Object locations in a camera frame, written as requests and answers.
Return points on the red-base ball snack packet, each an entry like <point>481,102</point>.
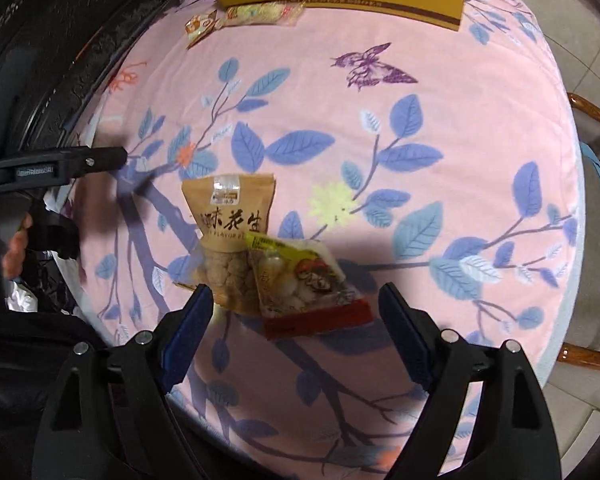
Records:
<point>302,289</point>

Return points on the wooden armchair grey cushion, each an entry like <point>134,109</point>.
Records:
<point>582,345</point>

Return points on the dark carved wooden cabinet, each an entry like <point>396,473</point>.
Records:
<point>55,55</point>

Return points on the brown peanut packet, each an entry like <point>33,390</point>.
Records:
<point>225,208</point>

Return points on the person's left hand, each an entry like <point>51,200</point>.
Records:
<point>12,262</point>

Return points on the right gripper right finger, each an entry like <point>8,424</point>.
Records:
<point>414,334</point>

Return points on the small red white packet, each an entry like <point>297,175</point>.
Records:
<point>199,27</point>

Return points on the yellow corn bar packet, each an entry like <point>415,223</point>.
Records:
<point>281,13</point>

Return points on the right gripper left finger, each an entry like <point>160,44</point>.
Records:
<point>180,334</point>

